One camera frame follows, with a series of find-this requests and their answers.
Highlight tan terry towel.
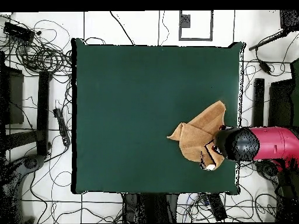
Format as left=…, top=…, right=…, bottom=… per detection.
left=166, top=100, right=227, bottom=171

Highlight dark flat panel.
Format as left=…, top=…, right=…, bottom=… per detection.
left=0, top=66, right=25, bottom=125
left=267, top=79, right=295, bottom=128

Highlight grey rounded base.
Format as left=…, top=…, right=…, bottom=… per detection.
left=0, top=153, right=45, bottom=224
left=254, top=160, right=280, bottom=181

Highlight black power strip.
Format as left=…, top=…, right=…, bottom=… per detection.
left=205, top=193, right=227, bottom=222
left=52, top=107, right=71, bottom=147

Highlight black stand bar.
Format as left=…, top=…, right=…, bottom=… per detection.
left=36, top=71, right=51, bottom=156
left=252, top=78, right=265, bottom=128

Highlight black power adapter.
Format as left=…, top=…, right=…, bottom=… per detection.
left=258, top=59, right=273, bottom=75

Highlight dark green table cloth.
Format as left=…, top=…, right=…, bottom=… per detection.
left=71, top=37, right=246, bottom=195

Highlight black rod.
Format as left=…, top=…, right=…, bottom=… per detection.
left=248, top=27, right=290, bottom=51

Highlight black corner box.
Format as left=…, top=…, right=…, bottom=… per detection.
left=279, top=9, right=299, bottom=31

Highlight black electronics box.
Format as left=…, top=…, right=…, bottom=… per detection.
left=3, top=21, right=36, bottom=43

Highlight tangle of black cables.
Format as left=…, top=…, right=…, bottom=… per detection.
left=0, top=13, right=73, bottom=78
left=237, top=59, right=293, bottom=169

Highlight grey square frame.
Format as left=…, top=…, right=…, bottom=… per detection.
left=178, top=10, right=214, bottom=42

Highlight long black cable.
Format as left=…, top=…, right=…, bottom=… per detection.
left=109, top=10, right=135, bottom=46

